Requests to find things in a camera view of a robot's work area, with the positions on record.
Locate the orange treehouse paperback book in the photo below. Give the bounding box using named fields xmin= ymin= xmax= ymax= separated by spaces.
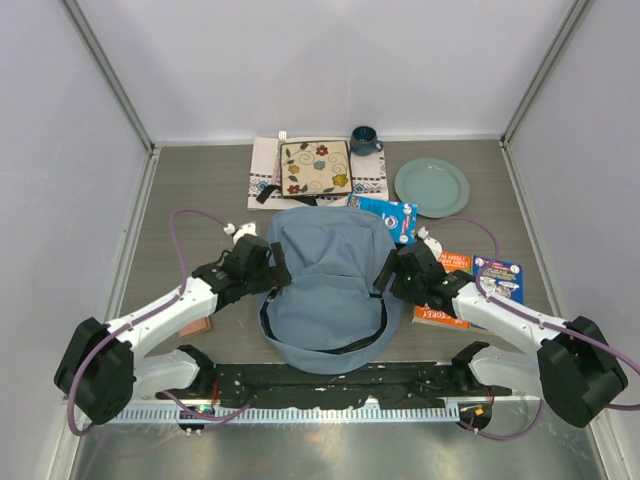
xmin=413 ymin=252 xmax=472 ymax=331

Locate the light blue fabric backpack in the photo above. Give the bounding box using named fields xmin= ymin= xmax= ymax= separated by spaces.
xmin=258 ymin=206 xmax=404 ymax=375

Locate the bright blue paperback book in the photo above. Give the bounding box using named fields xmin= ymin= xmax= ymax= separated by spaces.
xmin=347 ymin=195 xmax=418 ymax=245

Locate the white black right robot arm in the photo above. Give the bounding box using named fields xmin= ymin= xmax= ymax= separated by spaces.
xmin=375 ymin=242 xmax=628 ymax=428

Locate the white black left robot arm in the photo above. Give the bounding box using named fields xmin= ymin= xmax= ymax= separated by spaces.
xmin=54 ymin=234 xmax=291 ymax=425

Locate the tan leather wallet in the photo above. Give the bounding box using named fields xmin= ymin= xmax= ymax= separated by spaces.
xmin=178 ymin=317 xmax=211 ymax=338

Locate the dark blue cartoon book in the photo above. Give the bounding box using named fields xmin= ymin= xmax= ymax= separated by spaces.
xmin=472 ymin=255 xmax=524 ymax=304

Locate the round teal ceramic plate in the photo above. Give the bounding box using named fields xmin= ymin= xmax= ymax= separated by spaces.
xmin=394 ymin=158 xmax=471 ymax=219

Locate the square floral ceramic plate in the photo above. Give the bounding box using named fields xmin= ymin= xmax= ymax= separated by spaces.
xmin=280 ymin=140 xmax=353 ymax=198

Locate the dark blue ceramic mug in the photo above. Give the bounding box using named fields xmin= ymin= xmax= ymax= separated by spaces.
xmin=350 ymin=125 xmax=384 ymax=157

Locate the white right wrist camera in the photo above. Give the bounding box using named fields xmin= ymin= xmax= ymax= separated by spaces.
xmin=416 ymin=227 xmax=443 ymax=261

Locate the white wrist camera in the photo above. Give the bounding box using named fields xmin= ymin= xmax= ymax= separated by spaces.
xmin=416 ymin=227 xmax=443 ymax=261
xmin=223 ymin=221 xmax=257 ymax=245

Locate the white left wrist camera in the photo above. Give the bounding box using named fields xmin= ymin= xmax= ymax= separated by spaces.
xmin=223 ymin=221 xmax=257 ymax=245

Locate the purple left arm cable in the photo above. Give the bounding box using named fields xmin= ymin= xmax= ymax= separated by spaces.
xmin=65 ymin=207 xmax=251 ymax=437

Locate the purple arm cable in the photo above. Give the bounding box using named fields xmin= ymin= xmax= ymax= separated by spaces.
xmin=424 ymin=216 xmax=640 ymax=441
xmin=65 ymin=207 xmax=251 ymax=437

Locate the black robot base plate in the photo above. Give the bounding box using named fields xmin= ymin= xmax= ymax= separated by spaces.
xmin=204 ymin=362 xmax=511 ymax=410

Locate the white slotted cable duct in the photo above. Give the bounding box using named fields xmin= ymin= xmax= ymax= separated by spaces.
xmin=111 ymin=400 xmax=460 ymax=427

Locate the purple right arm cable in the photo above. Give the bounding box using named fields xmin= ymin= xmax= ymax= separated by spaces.
xmin=424 ymin=216 xmax=640 ymax=441

